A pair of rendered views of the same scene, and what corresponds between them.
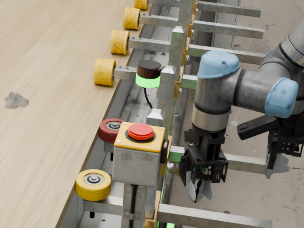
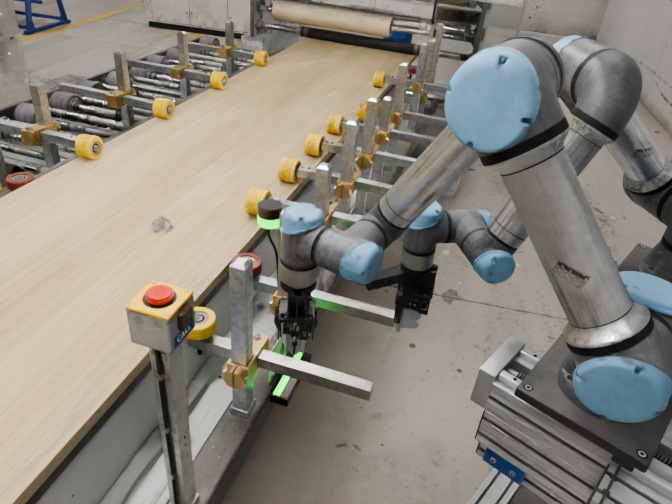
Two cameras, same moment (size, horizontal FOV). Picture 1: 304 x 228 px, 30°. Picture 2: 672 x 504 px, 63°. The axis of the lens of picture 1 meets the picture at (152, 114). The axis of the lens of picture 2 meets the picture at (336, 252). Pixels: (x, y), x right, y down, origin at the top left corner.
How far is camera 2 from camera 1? 39 cm
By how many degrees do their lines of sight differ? 9
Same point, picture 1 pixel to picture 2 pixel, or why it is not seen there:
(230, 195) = (421, 328)
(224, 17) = not seen: hidden behind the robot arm
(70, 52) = (239, 177)
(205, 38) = not seen: hidden behind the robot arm
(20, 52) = (190, 173)
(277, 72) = (363, 233)
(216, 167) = (301, 324)
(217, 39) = not seen: hidden behind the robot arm
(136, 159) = (147, 324)
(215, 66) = (291, 222)
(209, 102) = (289, 258)
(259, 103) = (334, 266)
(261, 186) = (455, 322)
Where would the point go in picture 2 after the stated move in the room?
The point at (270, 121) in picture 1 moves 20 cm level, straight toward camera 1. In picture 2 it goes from (396, 274) to (362, 321)
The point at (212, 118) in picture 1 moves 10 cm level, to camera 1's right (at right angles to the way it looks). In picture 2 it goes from (293, 275) to (346, 286)
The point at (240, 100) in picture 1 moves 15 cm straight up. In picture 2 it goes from (317, 260) to (323, 183)
